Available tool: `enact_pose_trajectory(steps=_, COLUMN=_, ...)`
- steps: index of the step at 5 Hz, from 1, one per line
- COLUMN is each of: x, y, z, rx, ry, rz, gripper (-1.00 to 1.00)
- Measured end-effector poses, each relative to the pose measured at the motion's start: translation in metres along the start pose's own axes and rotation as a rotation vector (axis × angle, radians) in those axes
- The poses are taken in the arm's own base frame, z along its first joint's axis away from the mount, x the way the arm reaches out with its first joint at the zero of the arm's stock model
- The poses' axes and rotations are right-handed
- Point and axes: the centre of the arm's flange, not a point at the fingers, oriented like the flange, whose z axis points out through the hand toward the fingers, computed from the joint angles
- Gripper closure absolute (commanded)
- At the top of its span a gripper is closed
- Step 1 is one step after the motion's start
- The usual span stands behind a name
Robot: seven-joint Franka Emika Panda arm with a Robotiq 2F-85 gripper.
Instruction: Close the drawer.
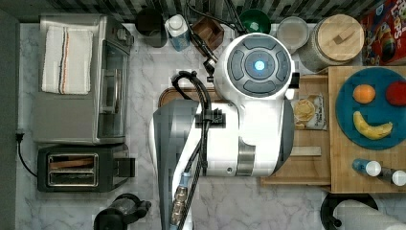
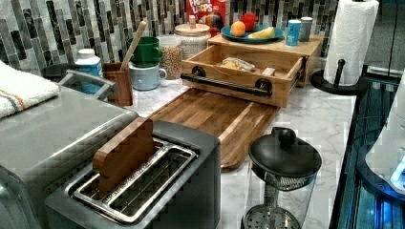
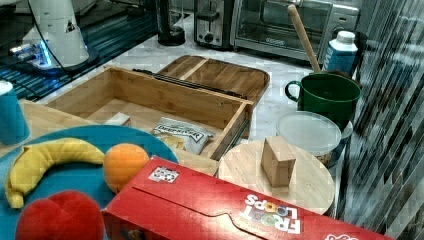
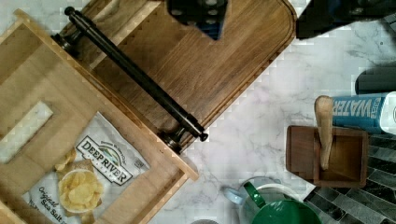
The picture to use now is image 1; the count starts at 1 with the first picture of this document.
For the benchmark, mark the white striped dish towel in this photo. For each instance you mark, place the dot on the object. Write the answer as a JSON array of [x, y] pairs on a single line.
[[67, 62]]

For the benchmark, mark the dark bottle white cap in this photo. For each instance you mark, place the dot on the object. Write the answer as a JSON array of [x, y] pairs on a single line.
[[397, 177]]

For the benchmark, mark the bag of chips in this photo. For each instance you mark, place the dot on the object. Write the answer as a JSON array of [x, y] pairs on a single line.
[[309, 112]]

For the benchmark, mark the black two-slot toaster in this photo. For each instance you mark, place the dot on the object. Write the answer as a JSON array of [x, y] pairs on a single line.
[[80, 169]]

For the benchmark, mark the green mug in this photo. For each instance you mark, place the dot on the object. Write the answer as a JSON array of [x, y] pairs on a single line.
[[255, 21]]

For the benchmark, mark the glass jar with grey lid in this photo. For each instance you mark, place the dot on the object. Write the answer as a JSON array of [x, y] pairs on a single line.
[[293, 33]]

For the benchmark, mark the dark wooden box with scoop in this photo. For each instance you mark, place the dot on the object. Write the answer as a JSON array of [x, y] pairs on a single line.
[[209, 30]]

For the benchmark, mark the red cereal box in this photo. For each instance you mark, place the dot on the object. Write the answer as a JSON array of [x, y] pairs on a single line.
[[385, 34]]

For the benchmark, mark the white-capped blue bottle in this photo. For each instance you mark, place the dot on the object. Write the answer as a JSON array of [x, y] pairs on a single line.
[[179, 35]]

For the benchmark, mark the wooden drawer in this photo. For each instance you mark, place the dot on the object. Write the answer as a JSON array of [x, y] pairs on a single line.
[[309, 164]]

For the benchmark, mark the jar with wooden lid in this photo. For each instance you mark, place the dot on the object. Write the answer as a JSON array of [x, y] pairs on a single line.
[[336, 40]]

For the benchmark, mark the blue bottle white cap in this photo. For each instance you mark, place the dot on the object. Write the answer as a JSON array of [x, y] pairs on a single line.
[[367, 167]]

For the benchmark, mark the red apple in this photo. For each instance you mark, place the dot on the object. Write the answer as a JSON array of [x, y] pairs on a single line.
[[396, 93]]

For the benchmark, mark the black cup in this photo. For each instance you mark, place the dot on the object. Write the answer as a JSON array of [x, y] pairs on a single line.
[[150, 24]]

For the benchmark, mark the wooden drawer cabinet top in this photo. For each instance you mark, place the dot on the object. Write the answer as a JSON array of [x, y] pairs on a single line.
[[344, 179]]

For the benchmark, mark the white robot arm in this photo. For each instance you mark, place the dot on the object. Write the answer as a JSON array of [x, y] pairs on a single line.
[[249, 132]]

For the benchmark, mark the yellow banana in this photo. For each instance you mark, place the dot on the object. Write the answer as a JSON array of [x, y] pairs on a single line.
[[371, 132]]

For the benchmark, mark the silver toaster oven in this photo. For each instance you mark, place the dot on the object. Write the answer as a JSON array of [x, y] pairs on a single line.
[[96, 118]]

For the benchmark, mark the orange fruit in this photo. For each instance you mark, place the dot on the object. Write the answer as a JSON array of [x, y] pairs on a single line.
[[363, 93]]

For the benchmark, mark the blue round plate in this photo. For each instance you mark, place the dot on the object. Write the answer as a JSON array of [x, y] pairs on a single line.
[[375, 113]]

